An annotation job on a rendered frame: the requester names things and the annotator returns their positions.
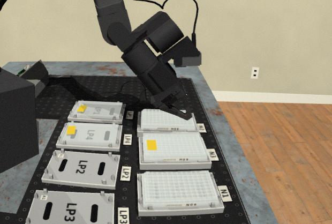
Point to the white button panel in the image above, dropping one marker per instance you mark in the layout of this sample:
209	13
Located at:
37	74

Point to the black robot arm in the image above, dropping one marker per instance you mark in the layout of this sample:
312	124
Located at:
160	31

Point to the white plate lid with yellow tape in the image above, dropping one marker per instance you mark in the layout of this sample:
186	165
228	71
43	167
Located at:
90	133
173	145
97	109

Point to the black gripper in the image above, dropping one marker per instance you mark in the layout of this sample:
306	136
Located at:
164	99

